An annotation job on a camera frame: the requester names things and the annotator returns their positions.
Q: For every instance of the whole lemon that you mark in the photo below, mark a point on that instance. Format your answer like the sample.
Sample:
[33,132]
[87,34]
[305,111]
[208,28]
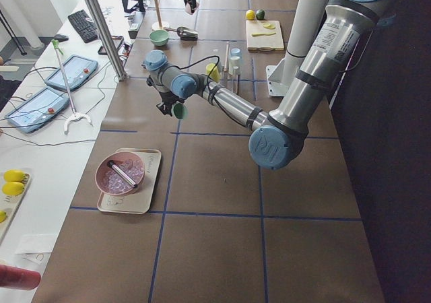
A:
[250,15]

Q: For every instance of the near teach pendant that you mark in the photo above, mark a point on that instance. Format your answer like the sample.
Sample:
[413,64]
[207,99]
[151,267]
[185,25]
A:
[38,110]

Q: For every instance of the white wire cup holder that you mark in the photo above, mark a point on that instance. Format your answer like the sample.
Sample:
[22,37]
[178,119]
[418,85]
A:
[229,80]

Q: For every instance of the yellow cup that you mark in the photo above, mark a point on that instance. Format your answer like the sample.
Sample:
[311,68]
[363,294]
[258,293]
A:
[213,72]

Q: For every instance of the yellow plastic knife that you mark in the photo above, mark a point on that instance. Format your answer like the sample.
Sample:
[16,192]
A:
[257,34]

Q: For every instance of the aluminium frame post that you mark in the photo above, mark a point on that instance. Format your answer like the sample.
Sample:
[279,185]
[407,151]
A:
[105,36]

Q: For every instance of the green cup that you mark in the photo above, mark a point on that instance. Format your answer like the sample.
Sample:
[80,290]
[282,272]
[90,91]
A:
[180,111]

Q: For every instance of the wooden cutting board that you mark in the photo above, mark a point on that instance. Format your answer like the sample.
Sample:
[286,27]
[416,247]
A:
[264,43]

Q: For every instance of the wooden mug tree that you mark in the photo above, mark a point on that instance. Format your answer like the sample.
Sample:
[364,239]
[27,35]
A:
[160,24]

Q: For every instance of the teach pendant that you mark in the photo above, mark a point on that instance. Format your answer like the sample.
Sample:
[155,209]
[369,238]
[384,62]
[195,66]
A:
[38,110]
[78,70]

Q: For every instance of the pink bowl with ice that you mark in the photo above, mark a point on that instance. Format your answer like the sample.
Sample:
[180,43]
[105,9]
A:
[110,183]

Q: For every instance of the metal scoop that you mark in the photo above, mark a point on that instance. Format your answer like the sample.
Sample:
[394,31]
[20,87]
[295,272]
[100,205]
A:
[184,33]

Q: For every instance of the pink cup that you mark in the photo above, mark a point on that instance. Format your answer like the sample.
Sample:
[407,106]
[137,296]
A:
[190,8]

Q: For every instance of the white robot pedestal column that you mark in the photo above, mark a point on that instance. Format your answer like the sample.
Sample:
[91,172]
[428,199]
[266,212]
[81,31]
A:
[307,20]

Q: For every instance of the white reacher grabber tool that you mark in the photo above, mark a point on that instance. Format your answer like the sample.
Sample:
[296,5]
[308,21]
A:
[75,116]

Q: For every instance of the white cup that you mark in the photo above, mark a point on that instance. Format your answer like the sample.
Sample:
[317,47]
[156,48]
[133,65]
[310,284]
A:
[235,63]

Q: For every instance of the light blue cup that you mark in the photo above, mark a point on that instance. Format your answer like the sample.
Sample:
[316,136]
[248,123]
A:
[236,52]

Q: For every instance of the metal tongs in bowl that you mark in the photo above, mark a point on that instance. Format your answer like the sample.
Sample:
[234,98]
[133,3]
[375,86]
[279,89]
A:
[111,164]

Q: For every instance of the green bowl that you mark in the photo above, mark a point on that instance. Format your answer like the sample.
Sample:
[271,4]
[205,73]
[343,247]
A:
[159,37]

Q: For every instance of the black keyboard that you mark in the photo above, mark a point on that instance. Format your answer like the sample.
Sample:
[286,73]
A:
[86,29]

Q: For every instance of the far teach pendant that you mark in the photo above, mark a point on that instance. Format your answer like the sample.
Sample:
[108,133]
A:
[78,70]

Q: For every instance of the avocado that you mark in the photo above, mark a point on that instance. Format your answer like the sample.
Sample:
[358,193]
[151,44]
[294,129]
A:
[260,14]

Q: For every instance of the beige tray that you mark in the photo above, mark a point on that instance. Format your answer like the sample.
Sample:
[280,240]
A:
[139,201]

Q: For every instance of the red cylinder bottle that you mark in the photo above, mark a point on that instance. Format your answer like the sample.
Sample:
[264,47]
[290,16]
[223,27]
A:
[18,278]

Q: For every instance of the lemon slice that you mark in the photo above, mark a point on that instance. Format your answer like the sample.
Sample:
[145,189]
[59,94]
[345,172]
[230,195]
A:
[268,25]

